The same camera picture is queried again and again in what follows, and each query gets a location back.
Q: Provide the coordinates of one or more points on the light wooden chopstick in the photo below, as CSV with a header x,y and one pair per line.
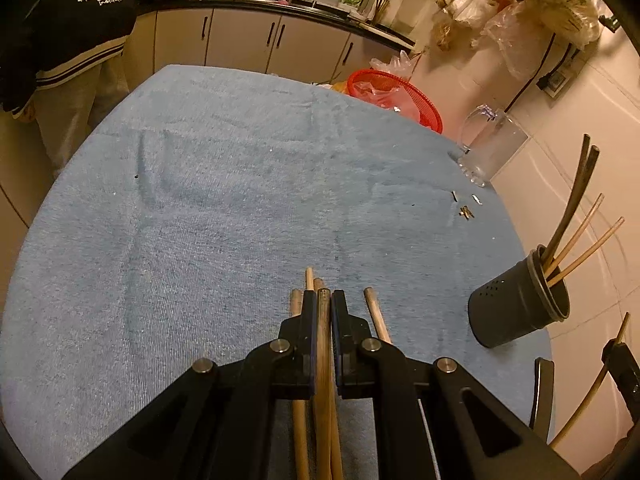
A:
x,y
376,310
296,302
309,280
580,230
590,250
623,327

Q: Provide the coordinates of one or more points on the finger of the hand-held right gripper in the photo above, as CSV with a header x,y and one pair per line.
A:
x,y
625,370

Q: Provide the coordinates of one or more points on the wall power outlet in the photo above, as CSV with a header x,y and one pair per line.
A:
x,y
554,81

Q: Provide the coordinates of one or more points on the dark wooden chopstick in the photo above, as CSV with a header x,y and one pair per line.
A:
x,y
592,166
324,340
581,162

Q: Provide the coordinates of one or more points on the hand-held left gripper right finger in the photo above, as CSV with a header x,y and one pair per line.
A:
x,y
346,330

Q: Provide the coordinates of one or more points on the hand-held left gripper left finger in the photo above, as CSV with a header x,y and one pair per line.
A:
x,y
302,330

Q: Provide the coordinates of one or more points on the hanging bag with brown contents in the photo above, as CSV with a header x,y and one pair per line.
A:
x,y
444,30

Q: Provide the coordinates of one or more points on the countertop chopstick holder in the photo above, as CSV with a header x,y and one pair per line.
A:
x,y
381,9

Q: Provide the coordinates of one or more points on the black kitchen countertop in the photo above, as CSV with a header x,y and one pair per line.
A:
x,y
320,9

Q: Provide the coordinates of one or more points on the glass pitcher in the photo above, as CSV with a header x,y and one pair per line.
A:
x,y
492,147

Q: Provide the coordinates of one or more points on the blue towel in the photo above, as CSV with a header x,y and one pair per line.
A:
x,y
200,220

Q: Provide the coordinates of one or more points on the red plastic colander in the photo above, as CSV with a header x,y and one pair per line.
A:
x,y
417,102

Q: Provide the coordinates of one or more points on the crumpled clear plastic bag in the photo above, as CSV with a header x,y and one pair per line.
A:
x,y
395,67

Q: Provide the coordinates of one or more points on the black utensil holder cup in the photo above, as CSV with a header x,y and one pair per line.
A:
x,y
510,310

